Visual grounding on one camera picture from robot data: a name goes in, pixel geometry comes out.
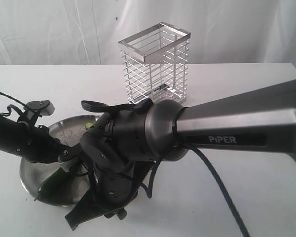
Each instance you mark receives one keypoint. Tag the chrome wire utensil rack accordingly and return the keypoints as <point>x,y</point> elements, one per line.
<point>155,63</point>

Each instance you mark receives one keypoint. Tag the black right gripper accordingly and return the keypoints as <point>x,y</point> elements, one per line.
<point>108,189</point>

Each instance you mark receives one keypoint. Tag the round stainless steel plate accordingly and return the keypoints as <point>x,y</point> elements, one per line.
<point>69,131</point>

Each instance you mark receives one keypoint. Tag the cucumber slice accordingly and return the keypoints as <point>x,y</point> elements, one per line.
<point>88,125</point>

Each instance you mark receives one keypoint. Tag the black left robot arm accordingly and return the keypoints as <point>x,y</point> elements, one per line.
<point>13,136</point>

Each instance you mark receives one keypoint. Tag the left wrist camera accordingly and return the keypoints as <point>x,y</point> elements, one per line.
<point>43,107</point>

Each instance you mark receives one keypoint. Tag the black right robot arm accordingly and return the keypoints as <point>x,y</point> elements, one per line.
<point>129,141</point>

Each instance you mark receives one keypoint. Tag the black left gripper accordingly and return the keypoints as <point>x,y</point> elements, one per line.
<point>41,147</point>

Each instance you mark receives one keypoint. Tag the white backdrop curtain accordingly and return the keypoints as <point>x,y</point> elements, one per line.
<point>88,31</point>

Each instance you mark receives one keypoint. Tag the green cucumber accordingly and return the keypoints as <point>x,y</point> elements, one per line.
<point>51,185</point>

